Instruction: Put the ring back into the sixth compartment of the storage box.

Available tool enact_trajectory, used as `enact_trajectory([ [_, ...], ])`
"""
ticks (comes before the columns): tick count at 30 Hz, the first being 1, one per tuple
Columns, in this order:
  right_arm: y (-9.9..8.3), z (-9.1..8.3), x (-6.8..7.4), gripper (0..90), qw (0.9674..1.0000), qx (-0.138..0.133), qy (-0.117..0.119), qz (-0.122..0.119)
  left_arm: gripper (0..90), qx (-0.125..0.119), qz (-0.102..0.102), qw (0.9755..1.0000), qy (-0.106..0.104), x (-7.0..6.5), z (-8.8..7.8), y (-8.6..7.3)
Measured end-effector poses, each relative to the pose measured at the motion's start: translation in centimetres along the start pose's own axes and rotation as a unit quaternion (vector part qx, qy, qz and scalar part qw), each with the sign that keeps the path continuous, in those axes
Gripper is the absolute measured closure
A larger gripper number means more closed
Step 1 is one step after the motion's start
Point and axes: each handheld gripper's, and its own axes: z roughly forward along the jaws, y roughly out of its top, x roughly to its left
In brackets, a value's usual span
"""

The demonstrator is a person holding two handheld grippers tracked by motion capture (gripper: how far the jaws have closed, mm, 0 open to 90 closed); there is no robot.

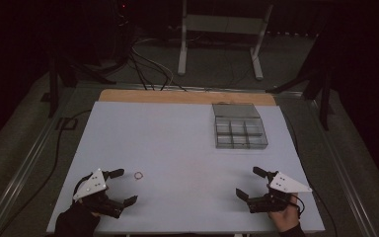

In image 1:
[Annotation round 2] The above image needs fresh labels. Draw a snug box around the black metal stand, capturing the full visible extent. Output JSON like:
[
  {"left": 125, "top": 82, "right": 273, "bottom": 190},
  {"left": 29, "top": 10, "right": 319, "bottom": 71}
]
[
  {"left": 265, "top": 31, "right": 335, "bottom": 131},
  {"left": 46, "top": 53, "right": 117, "bottom": 119}
]

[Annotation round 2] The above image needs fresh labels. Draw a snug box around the right hand-held gripper cable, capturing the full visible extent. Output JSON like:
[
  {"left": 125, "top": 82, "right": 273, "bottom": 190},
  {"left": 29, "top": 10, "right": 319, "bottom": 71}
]
[{"left": 289, "top": 195, "right": 306, "bottom": 219}]

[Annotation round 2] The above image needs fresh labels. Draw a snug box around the metal floor rail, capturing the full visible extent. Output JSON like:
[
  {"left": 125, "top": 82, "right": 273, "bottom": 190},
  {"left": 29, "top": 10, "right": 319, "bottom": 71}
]
[
  {"left": 307, "top": 98, "right": 379, "bottom": 237},
  {"left": 0, "top": 83, "right": 78, "bottom": 237}
]

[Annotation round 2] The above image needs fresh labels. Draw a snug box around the person's left hand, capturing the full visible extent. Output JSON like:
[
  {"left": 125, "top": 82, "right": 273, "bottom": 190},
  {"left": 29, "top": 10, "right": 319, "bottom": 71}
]
[{"left": 54, "top": 202, "right": 102, "bottom": 237}]

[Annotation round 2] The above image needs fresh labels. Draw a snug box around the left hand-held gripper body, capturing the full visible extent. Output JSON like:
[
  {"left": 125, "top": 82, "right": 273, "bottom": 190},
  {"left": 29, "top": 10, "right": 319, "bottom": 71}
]
[{"left": 73, "top": 168, "right": 126, "bottom": 219}]

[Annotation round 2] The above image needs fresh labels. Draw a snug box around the bundle of floor cables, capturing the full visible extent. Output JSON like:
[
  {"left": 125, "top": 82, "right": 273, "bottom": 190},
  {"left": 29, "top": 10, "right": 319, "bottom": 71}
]
[{"left": 128, "top": 38, "right": 188, "bottom": 92}]

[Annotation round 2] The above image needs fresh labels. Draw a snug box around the white table mat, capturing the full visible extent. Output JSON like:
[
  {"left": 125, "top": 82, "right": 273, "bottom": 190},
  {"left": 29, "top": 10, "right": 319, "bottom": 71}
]
[{"left": 45, "top": 100, "right": 326, "bottom": 235}]

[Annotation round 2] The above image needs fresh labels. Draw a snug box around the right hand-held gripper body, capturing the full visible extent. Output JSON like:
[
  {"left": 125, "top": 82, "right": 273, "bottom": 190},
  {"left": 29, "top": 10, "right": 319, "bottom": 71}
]
[{"left": 247, "top": 171, "right": 313, "bottom": 214}]

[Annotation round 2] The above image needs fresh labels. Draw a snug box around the clear plastic compartment box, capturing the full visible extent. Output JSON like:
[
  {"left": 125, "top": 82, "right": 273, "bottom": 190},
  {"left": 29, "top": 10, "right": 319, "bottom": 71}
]
[{"left": 211, "top": 102, "right": 269, "bottom": 150}]

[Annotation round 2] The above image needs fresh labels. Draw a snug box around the white metal stand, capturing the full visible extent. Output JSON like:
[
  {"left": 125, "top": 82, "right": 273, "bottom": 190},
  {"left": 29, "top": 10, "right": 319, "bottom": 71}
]
[{"left": 177, "top": 0, "right": 274, "bottom": 81}]

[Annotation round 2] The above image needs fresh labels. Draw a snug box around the black floor cable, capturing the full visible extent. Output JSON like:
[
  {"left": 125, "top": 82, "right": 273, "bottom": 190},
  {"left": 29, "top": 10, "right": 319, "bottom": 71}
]
[{"left": 0, "top": 109, "right": 93, "bottom": 237}]

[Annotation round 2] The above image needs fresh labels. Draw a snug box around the person's right hand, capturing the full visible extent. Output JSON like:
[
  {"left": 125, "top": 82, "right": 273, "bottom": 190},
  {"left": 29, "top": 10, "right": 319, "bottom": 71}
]
[{"left": 267, "top": 194, "right": 301, "bottom": 233}]

